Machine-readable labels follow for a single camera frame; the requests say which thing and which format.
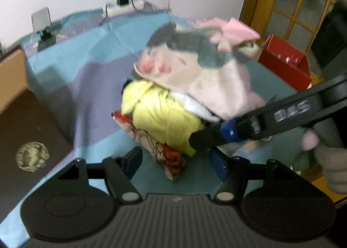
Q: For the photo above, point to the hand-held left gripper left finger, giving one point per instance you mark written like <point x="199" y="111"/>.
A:
<point x="134" y="162"/>

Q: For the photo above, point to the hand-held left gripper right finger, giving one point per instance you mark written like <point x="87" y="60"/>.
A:
<point x="218" y="167"/>

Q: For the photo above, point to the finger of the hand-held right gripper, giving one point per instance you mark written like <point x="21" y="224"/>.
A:
<point x="230" y="130"/>

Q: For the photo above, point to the white sock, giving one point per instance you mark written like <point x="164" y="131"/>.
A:
<point x="195" y="107"/>

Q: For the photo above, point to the yellow garment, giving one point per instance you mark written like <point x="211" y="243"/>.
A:
<point x="157" y="112"/>

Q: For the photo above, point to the pink grey printed cloth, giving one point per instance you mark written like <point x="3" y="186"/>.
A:
<point x="189" y="74"/>

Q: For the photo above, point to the brown cardboard box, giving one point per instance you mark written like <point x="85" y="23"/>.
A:
<point x="12" y="74"/>

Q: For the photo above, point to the person's right hand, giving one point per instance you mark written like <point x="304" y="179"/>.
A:
<point x="332" y="161"/>

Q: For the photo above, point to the red patterned cloth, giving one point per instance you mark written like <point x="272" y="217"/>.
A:
<point x="157" y="146"/>

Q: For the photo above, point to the red box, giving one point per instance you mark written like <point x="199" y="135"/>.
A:
<point x="284" y="61"/>

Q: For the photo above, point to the dark panel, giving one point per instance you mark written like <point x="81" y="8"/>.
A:
<point x="329" y="36"/>

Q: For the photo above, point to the pink folded cloth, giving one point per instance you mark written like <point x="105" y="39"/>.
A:
<point x="238" y="31"/>

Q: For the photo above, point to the blue purple striped tablecloth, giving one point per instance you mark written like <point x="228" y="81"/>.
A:
<point x="81" y="47"/>

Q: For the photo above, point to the black phone stand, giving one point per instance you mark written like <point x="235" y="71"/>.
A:
<point x="46" y="40"/>

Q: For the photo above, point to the white power strip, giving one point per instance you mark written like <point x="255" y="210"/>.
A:
<point x="122" y="9"/>

